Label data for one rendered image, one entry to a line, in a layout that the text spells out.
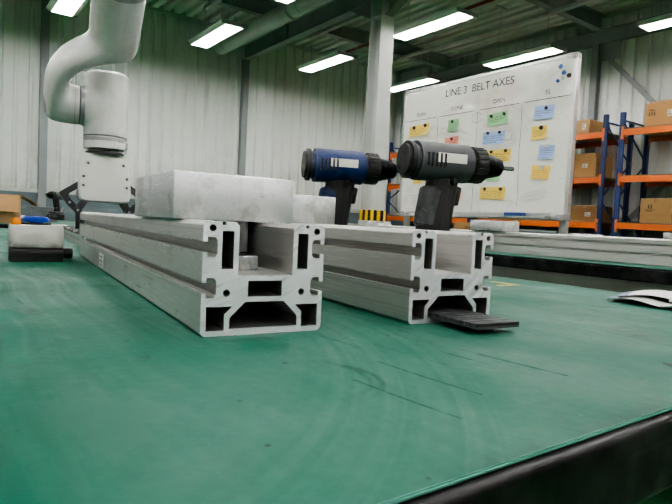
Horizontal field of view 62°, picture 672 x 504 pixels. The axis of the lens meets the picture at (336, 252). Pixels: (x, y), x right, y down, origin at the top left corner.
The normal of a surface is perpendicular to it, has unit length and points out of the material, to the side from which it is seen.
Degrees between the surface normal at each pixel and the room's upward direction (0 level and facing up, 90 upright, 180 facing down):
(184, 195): 90
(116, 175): 91
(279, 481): 0
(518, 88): 90
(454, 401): 0
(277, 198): 90
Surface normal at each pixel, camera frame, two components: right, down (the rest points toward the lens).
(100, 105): 0.32, 0.08
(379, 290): -0.86, -0.02
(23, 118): 0.59, 0.07
